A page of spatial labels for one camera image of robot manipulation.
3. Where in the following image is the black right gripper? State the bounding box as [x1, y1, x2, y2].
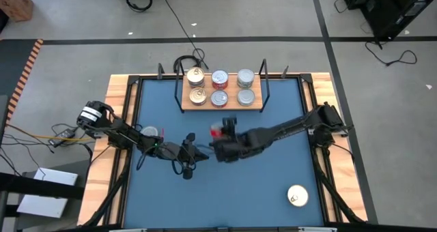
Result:
[210, 117, 247, 164]

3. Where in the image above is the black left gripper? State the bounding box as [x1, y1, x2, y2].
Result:
[170, 133, 210, 180]

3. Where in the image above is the blue table mat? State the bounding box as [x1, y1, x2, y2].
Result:
[122, 77, 324, 228]

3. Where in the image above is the wooden table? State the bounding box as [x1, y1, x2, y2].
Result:
[77, 72, 369, 226]

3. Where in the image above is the black power adapter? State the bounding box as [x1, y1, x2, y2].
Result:
[47, 128, 77, 147]

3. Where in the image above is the white flat box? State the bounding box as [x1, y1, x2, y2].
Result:
[16, 194, 68, 219]
[32, 167, 79, 187]

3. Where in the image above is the black support bar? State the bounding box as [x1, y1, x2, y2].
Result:
[0, 172, 85, 201]

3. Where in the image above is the black computer tower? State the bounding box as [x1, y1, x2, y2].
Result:
[343, 0, 437, 42]

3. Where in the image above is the cardboard box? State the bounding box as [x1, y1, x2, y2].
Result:
[0, 0, 34, 23]

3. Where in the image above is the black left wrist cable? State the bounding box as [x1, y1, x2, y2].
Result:
[136, 143, 187, 175]

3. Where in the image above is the black aluminium table frame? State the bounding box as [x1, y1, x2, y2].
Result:
[78, 63, 368, 232]

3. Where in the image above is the long black floor cable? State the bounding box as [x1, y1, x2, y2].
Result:
[162, 0, 210, 74]

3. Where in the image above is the yellow floor cable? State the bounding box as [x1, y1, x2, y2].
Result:
[5, 122, 95, 141]

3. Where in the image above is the black cable coil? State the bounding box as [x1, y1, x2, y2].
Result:
[125, 0, 154, 13]

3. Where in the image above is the thin black cable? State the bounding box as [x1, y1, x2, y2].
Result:
[333, 0, 350, 14]

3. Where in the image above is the black floor cable loop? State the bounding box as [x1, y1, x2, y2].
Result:
[364, 40, 419, 68]

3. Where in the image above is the black cable bundle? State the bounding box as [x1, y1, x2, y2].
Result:
[0, 132, 55, 178]

